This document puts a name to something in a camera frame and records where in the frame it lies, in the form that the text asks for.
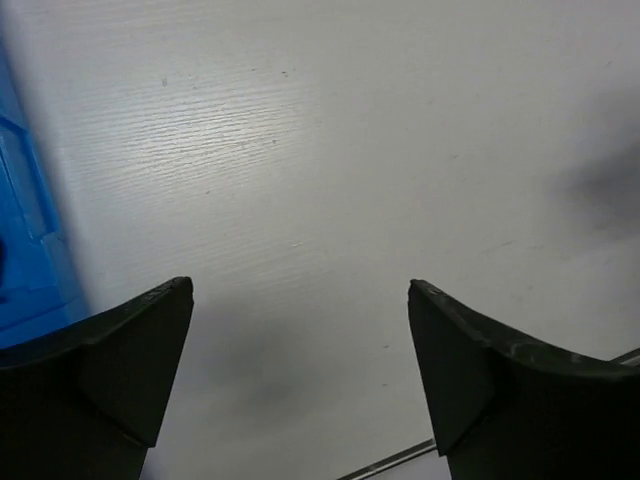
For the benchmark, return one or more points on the blue three-compartment bin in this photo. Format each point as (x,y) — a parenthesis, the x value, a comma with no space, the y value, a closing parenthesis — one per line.
(40,288)

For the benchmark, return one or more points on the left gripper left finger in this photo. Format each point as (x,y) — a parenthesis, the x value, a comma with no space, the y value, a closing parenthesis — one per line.
(88,401)

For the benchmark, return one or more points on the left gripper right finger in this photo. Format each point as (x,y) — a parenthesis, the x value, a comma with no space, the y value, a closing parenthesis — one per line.
(505,405)

